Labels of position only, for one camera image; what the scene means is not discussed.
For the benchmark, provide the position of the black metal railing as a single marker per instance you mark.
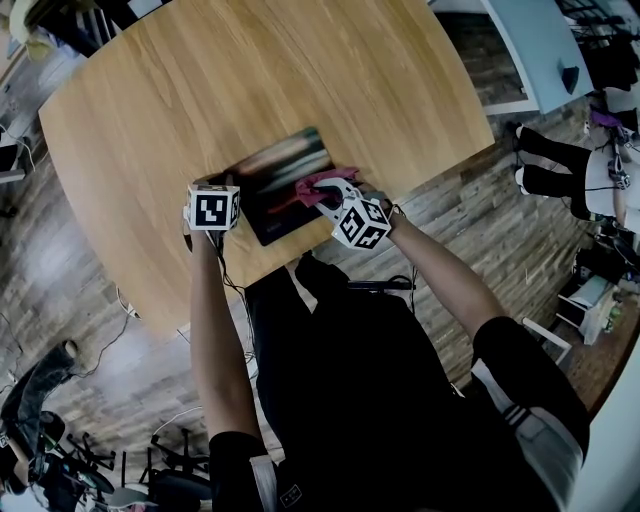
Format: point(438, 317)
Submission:
point(600, 25)

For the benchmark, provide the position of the small black object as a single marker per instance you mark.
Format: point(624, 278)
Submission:
point(569, 76)

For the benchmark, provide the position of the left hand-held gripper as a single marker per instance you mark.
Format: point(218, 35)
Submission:
point(210, 210)

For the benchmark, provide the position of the pink cloth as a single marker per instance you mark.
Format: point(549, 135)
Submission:
point(307, 192)

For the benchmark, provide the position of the person's right forearm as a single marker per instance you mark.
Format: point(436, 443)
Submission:
point(445, 280)

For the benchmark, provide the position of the white low shelf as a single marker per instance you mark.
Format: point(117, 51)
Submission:
point(590, 310)

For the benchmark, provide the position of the person's left forearm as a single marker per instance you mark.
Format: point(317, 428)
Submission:
point(220, 340)

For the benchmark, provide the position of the wooden table with white legs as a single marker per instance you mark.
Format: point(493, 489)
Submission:
point(225, 75)

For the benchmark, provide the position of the person's right hand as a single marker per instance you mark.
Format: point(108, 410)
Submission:
point(377, 192)

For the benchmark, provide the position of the black chair base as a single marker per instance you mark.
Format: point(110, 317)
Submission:
point(175, 452)

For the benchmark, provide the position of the person's black clothing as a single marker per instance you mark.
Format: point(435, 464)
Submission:
point(360, 400)

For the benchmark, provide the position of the white power strip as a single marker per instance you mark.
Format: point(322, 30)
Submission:
point(131, 306)

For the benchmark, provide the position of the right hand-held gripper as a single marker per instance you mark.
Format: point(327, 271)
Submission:
point(362, 225)

